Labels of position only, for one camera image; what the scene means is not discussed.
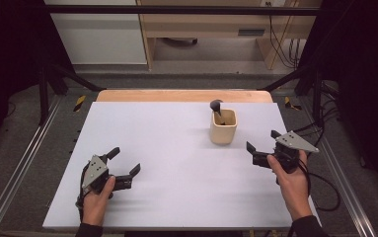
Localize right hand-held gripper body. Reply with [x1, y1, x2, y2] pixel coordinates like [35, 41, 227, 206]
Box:
[273, 130, 320, 175]

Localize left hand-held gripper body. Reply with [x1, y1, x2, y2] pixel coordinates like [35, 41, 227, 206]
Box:
[81, 154, 115, 198]

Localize cream square cup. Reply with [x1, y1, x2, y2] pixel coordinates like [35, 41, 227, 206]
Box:
[209, 108, 239, 146]

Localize black makeup brush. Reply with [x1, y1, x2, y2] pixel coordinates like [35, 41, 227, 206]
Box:
[209, 99, 226, 126]

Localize person's left hand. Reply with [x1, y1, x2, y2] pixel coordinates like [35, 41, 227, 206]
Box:
[82, 176, 116, 226]

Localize person's right hand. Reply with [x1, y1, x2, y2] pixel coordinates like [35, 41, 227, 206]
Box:
[266, 151, 313, 221]

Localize yellow black tape marker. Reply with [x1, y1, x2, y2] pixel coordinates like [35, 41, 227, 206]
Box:
[73, 94, 88, 113]
[283, 96, 303, 112]

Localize white table sheet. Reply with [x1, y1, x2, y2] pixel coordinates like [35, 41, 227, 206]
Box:
[42, 101, 321, 230]

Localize black curtain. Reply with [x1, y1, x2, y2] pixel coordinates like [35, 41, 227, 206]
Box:
[0, 0, 76, 159]
[299, 0, 378, 194]

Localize white cabinet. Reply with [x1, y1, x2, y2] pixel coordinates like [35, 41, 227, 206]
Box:
[44, 0, 148, 65]

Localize wooden desk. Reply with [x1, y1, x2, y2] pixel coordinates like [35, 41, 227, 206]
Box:
[136, 0, 323, 71]

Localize black frame strut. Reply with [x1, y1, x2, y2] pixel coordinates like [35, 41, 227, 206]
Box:
[259, 63, 325, 127]
[38, 62, 106, 126]

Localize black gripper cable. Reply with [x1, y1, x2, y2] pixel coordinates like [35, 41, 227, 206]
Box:
[299, 162, 341, 212]

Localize aluminium floor rail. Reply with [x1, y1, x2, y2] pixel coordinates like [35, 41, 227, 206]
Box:
[0, 95, 63, 237]
[299, 98, 378, 237]

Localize black hanging cables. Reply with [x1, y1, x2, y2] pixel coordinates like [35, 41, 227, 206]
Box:
[267, 3, 302, 71]

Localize dark drawer handle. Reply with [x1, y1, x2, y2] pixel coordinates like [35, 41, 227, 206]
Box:
[238, 29, 265, 37]

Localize black horizontal frame bar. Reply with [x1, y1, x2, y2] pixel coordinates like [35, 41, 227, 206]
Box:
[44, 4, 323, 16]

